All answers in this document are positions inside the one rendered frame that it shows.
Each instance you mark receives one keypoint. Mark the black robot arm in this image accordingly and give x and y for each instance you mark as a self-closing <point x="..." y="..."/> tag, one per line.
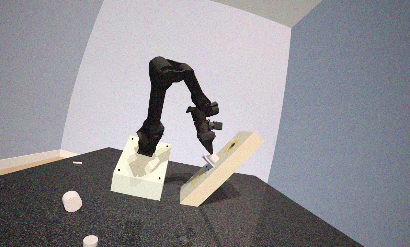
<point x="163" y="72"/>

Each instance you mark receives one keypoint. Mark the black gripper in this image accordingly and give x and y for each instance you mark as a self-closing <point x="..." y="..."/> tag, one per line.
<point x="205" y="135"/>

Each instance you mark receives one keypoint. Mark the beige service panel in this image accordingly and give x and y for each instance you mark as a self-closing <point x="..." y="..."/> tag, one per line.
<point x="201" y="185"/>

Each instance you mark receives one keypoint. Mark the pale pink cylinder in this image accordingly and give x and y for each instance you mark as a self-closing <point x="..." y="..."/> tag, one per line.
<point x="72" y="201"/>

